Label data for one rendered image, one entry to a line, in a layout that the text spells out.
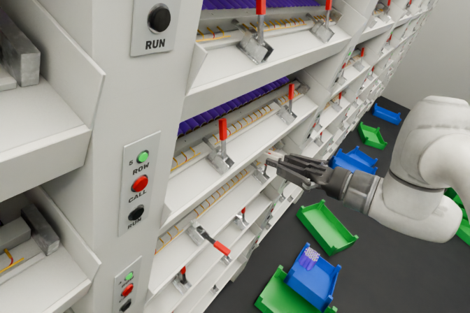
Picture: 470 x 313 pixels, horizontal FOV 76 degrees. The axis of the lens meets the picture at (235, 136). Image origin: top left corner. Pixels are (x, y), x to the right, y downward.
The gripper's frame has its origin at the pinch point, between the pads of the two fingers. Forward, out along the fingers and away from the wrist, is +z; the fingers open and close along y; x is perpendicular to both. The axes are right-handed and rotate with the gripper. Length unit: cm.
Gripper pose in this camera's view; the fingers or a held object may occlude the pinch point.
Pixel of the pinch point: (269, 157)
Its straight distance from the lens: 79.2
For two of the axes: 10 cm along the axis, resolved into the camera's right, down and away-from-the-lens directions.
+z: -8.3, -2.9, 4.8
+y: 5.6, -3.5, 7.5
